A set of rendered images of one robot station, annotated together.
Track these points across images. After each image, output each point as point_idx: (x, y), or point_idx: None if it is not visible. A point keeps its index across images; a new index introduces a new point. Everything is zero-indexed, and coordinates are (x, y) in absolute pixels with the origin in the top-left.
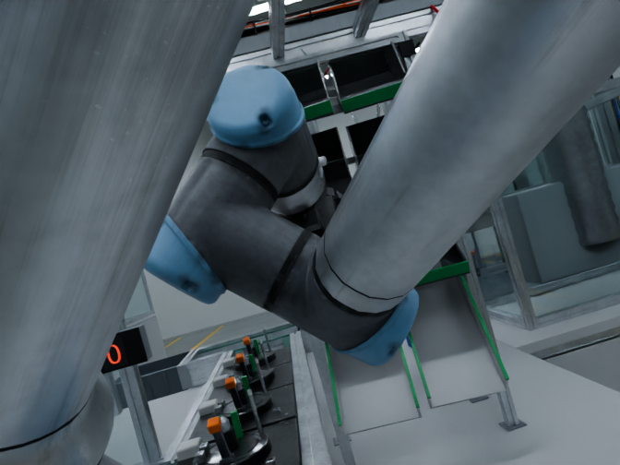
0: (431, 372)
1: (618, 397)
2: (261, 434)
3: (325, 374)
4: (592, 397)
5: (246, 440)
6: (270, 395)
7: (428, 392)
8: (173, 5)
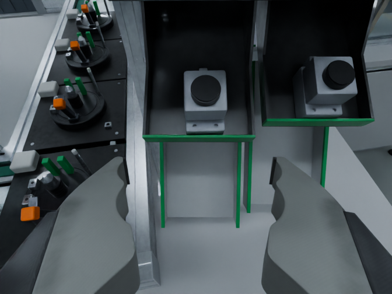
0: (254, 172)
1: (357, 165)
2: (90, 175)
3: (154, 142)
4: (340, 158)
5: (76, 181)
6: (104, 101)
7: (249, 209)
8: None
